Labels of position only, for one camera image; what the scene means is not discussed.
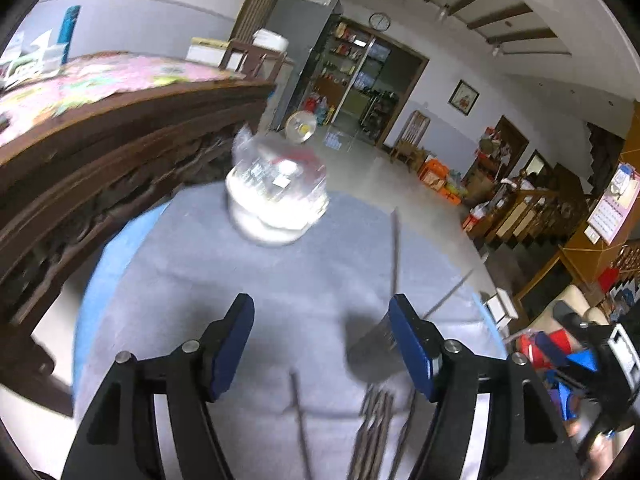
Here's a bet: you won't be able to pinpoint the grey refrigerator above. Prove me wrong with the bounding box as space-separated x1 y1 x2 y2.
260 0 343 133

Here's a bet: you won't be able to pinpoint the orange plastic crate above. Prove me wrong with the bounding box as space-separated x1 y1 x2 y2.
417 159 451 191

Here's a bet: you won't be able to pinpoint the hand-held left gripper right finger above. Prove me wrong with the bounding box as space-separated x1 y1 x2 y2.
389 294 583 480

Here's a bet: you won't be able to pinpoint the carved dark wooden bench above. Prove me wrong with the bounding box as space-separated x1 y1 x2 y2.
0 80 276 417

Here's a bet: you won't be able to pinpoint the beige sofa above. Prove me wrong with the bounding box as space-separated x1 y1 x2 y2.
510 282 608 346

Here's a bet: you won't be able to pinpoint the pile of metal chopsticks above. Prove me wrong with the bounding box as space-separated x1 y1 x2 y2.
347 387 418 480

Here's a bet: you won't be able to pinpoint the grey table cloth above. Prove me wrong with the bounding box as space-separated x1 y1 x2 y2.
75 180 506 480

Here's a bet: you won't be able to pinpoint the clear plastic wrapped container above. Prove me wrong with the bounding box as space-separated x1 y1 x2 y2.
225 127 331 247

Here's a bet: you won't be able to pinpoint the small yellow fan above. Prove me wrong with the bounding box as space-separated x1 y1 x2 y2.
286 110 317 143

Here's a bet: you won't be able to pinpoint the red object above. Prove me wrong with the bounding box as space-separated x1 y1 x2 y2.
515 330 573 371

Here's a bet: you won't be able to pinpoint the pink floral cloth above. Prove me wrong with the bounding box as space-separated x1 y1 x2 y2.
0 52 246 148

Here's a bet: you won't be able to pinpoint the small white stool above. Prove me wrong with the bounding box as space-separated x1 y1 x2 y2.
484 288 518 331

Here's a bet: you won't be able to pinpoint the white paper boxes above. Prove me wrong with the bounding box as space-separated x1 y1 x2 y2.
0 30 66 92

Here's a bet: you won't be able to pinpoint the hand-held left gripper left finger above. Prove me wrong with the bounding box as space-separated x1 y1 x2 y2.
60 292 256 480

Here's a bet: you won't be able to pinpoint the framed wall picture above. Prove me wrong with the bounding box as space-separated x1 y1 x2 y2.
448 80 481 117

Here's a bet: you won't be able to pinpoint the white cardboard box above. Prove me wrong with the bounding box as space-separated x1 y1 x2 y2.
186 36 231 66

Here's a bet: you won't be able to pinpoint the shelves with goods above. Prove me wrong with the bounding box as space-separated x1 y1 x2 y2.
315 19 398 128

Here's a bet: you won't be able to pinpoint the wooden stair railing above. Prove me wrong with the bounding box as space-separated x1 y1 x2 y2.
480 180 591 248

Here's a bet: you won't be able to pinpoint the wall calendar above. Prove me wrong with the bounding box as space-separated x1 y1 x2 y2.
586 162 640 245

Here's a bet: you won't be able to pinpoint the wooden chair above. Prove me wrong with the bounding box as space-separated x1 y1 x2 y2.
390 110 432 166

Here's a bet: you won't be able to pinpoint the slender metal chopstick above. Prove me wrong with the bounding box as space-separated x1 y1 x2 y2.
422 269 475 318
391 212 401 311
289 370 315 480

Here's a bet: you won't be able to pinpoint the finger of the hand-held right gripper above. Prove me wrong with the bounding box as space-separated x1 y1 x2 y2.
554 300 613 341
545 345 608 386

